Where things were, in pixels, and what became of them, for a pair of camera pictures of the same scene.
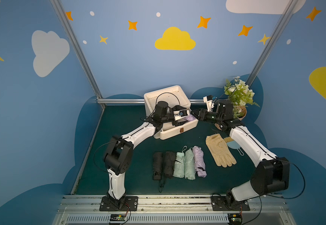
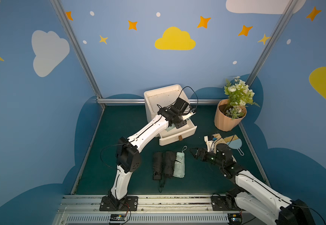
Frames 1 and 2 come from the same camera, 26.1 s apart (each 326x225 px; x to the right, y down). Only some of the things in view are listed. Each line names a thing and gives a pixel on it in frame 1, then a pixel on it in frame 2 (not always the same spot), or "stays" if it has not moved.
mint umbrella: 189,171 → 173,126
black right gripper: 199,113 → 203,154
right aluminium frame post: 286,13 stays
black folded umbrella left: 157,162 stays
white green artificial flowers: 240,94 stays
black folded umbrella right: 169,161 stays
